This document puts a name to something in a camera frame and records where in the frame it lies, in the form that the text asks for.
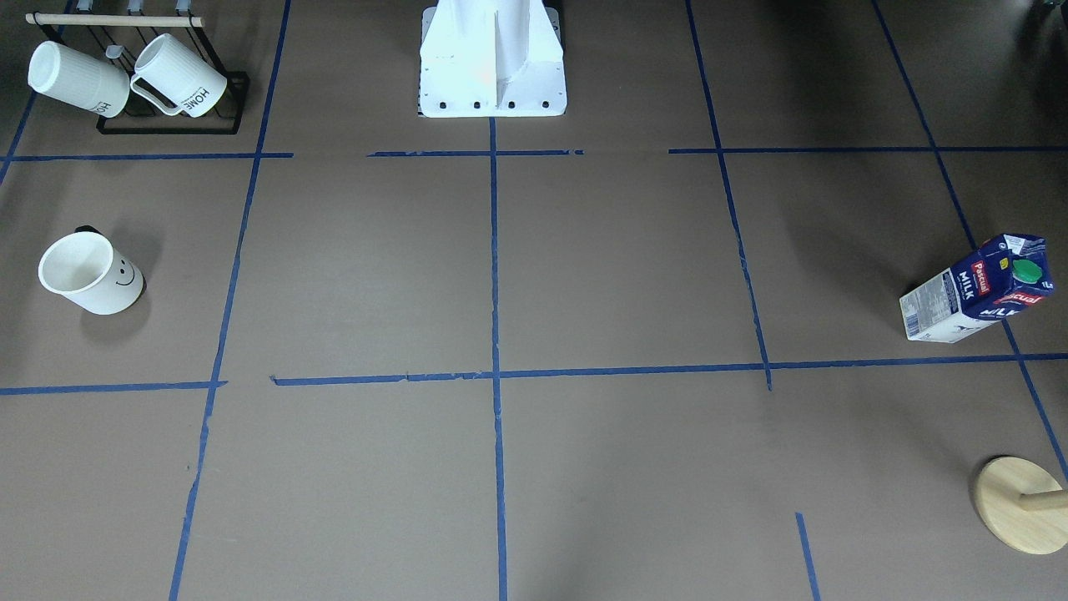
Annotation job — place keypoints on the white smiley mug black handle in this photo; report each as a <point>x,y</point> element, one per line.
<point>85,268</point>

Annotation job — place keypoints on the blue milk carton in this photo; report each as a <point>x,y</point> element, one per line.
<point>1005,276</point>

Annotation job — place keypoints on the white ribbed HOME mug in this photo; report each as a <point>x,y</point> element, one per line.
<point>175,80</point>
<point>83,81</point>

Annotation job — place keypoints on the wooden mug tree stand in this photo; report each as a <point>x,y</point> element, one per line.
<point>1022,505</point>

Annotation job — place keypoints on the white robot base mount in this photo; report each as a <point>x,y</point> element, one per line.
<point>492,59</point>

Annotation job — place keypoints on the black wire mug rack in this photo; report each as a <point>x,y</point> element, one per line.
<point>119,38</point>

